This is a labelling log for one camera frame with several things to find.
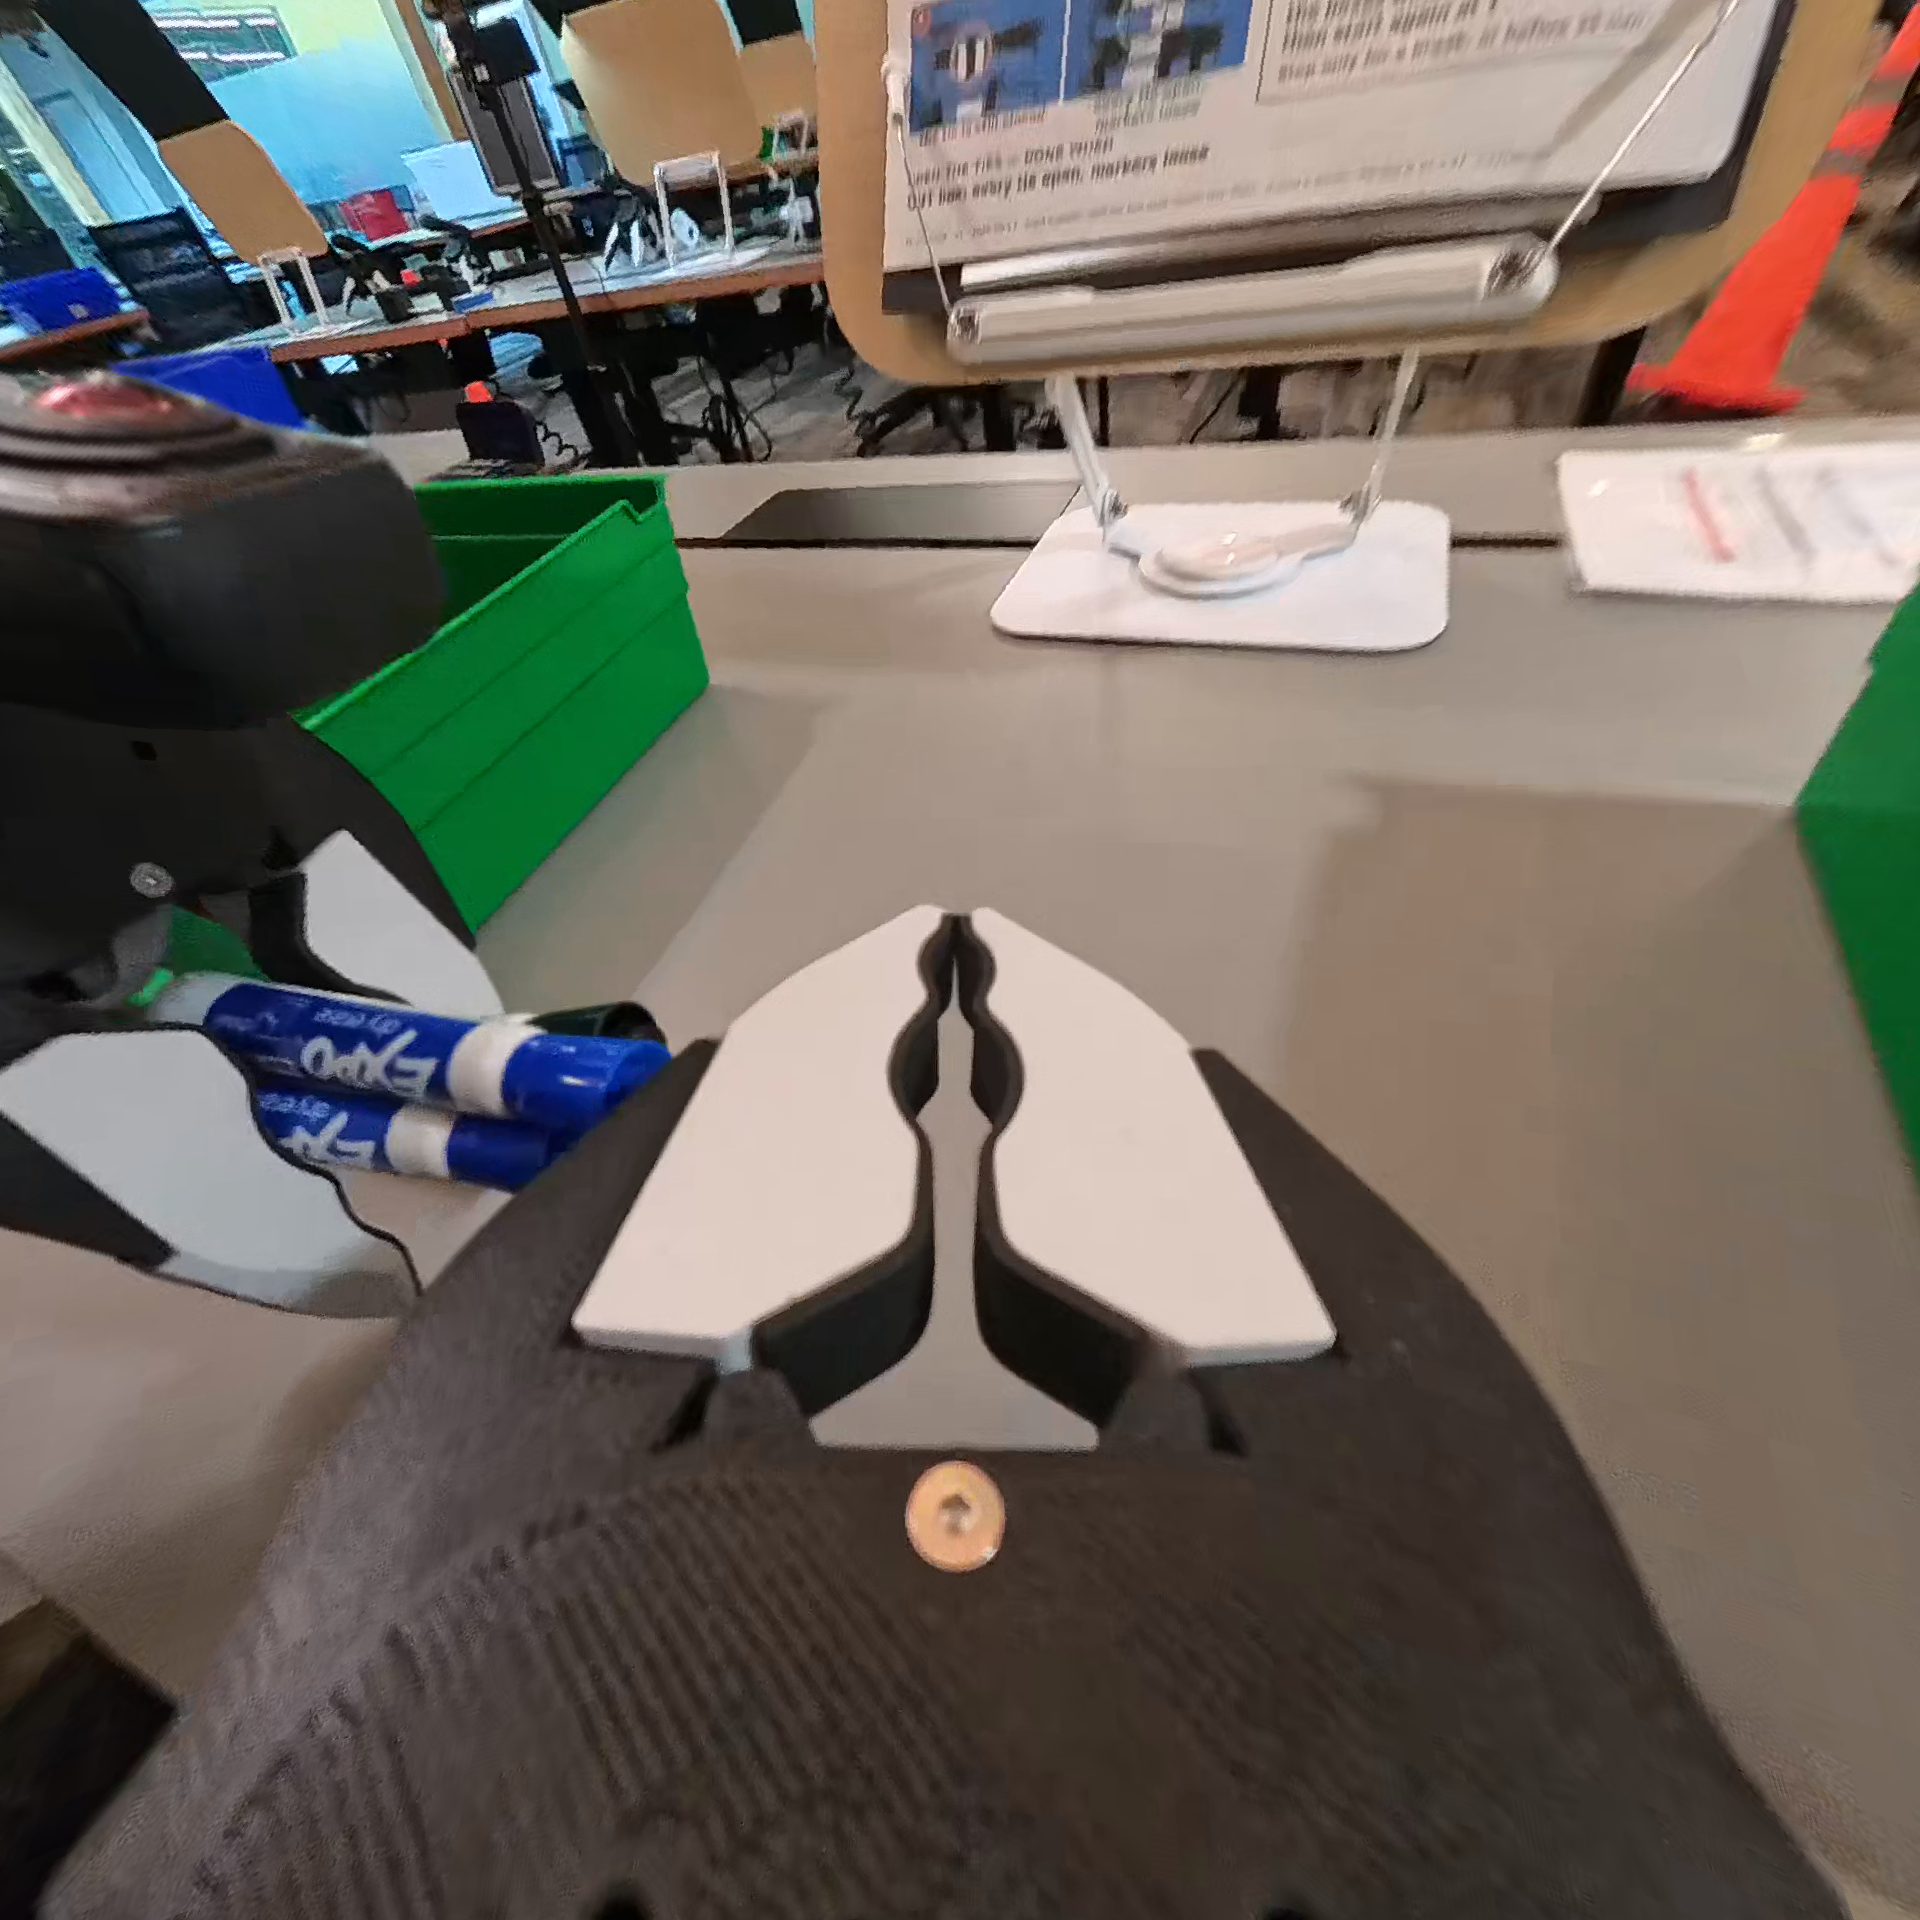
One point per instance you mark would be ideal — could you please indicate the dark desk panel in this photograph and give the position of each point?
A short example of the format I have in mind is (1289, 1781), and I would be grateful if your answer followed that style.
(901, 515)

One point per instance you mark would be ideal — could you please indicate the green plastic bin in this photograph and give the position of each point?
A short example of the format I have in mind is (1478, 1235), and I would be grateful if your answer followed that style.
(1868, 901)
(571, 705)

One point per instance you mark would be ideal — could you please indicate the blue dry-erase marker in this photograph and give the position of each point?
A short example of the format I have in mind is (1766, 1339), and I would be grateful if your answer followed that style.
(451, 1148)
(376, 1059)

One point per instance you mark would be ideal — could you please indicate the laminated paper sheet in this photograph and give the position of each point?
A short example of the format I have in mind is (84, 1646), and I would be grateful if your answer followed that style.
(1740, 525)

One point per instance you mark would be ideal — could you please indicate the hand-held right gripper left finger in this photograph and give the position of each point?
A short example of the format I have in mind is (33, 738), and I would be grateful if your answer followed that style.
(765, 1186)

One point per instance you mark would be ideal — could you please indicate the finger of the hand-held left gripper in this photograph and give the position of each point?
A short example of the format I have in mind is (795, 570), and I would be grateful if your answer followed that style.
(390, 946)
(149, 1155)

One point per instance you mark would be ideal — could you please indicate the camera tripod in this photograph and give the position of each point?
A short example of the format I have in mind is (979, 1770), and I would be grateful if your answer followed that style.
(518, 119)

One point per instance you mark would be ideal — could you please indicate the black dry-erase marker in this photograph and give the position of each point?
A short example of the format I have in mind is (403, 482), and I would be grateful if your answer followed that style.
(600, 1020)

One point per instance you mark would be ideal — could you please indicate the blue plastic bin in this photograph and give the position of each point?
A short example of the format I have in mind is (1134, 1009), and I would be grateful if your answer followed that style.
(61, 300)
(212, 382)

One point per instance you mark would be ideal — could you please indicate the printed instruction sheet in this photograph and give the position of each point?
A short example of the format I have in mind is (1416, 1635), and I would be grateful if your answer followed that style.
(1350, 137)

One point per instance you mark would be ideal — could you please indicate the orange traffic cone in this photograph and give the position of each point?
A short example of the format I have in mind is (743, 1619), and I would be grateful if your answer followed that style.
(1769, 271)

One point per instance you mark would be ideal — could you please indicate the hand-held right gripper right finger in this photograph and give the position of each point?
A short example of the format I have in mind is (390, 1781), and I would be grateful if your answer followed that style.
(1156, 1186)

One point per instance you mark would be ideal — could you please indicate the wood-edged grey table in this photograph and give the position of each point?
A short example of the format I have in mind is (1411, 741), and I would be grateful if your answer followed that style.
(600, 293)

